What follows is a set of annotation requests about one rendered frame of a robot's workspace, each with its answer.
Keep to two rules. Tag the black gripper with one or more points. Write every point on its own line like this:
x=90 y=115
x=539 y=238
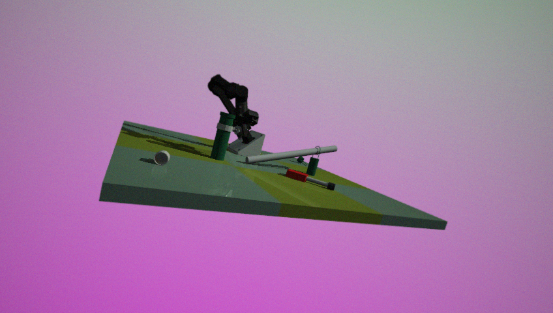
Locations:
x=244 y=117

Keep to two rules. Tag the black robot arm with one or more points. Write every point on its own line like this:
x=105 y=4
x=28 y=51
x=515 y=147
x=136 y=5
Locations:
x=227 y=91

